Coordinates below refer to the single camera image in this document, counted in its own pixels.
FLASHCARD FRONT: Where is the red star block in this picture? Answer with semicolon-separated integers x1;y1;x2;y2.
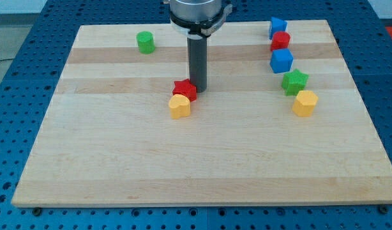
172;79;197;102

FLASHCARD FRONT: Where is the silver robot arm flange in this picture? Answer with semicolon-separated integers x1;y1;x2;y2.
163;0;233;40

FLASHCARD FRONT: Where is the green star block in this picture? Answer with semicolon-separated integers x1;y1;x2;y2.
282;68;309;96

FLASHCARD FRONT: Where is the yellow hexagon block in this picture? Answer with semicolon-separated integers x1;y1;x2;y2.
292;90;319;117

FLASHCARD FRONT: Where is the yellow heart block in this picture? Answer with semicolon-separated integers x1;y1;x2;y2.
169;94;191;119

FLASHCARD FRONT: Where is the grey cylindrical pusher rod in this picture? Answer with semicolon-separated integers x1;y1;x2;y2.
187;38;207;93

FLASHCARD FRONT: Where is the green cylinder block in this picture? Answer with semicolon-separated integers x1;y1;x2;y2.
136;31;155;54

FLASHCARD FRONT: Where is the light wooden board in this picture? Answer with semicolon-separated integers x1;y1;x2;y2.
11;20;392;208

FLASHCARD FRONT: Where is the blue cube block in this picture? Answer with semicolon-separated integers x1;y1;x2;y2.
270;49;294;73

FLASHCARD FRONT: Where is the red cylinder block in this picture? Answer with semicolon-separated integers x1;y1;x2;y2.
270;31;290;51

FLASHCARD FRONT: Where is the blue triangular block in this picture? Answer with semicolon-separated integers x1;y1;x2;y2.
269;17;288;40

